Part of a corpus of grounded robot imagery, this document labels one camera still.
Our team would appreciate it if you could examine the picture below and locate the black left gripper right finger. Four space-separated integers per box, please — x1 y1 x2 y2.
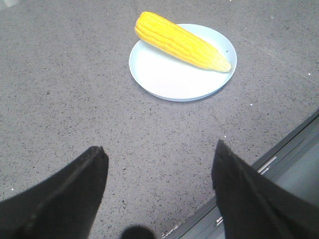
211 140 319 239

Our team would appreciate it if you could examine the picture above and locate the light blue round plate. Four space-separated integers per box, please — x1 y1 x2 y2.
129 24 237 102

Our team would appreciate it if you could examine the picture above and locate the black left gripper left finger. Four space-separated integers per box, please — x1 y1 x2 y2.
0 146 109 239

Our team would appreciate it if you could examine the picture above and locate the yellow corn cob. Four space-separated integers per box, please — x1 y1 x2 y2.
135 11 232 73

